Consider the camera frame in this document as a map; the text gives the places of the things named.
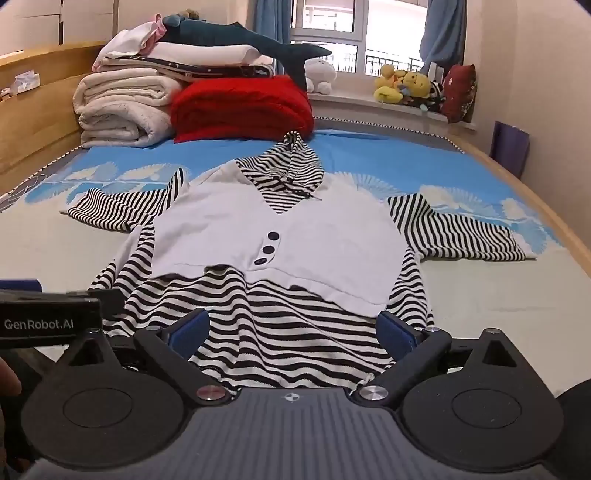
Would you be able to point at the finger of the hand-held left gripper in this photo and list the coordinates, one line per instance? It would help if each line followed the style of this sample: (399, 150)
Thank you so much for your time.
(111, 302)

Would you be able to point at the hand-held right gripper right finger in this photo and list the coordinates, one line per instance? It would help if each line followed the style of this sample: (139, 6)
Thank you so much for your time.
(393, 333)

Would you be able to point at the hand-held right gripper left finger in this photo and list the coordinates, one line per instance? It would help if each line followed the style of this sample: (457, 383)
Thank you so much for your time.
(193, 328)

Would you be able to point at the black white striped hooded sweater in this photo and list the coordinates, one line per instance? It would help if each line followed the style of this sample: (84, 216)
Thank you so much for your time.
(295, 221)

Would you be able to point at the person's left hand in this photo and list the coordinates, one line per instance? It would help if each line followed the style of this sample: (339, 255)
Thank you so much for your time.
(8, 378)

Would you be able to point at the blue white patterned bed sheet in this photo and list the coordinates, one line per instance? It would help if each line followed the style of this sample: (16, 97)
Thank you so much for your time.
(369, 152)

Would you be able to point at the white rolled quilt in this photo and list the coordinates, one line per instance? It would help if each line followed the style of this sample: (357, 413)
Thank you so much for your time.
(124, 108)

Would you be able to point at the wooden headboard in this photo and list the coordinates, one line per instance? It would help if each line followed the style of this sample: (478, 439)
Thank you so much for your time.
(41, 120)

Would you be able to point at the purple box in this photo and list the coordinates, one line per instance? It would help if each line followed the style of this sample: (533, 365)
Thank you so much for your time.
(510, 147)

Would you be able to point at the red knitted blanket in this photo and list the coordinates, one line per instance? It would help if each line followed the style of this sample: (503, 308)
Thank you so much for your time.
(240, 108)

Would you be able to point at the tissue box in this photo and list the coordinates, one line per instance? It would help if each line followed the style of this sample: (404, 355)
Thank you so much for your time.
(27, 82)

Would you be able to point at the black white striped plush toy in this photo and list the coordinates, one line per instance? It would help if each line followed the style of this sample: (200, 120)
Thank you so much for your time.
(433, 94)

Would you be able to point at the yellow duck plush toy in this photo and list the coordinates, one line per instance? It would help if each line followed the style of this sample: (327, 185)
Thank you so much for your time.
(388, 85)

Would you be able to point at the red cushion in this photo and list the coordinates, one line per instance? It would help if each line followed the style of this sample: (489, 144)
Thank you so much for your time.
(459, 92)

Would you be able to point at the yellow bear plush toy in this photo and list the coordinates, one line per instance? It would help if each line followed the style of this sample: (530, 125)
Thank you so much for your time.
(418, 83)

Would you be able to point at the navy trimmed folded quilt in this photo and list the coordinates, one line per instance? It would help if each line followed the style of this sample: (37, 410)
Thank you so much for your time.
(217, 70)

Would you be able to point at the white folded blanket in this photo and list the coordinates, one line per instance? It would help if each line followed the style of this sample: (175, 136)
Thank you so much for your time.
(198, 51)

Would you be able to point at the pink and white cloth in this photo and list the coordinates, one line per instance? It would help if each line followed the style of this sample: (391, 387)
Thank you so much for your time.
(138, 34)

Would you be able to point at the dark blue shark plush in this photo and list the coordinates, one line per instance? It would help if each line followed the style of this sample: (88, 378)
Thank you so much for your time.
(207, 34)

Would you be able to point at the window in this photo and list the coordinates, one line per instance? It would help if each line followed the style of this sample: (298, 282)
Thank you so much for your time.
(383, 32)

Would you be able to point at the blue curtain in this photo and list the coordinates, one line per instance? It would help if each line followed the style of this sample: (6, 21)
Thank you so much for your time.
(441, 32)
(271, 27)

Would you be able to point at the wooden bed frame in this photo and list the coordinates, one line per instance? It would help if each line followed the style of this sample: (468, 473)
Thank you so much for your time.
(549, 203)

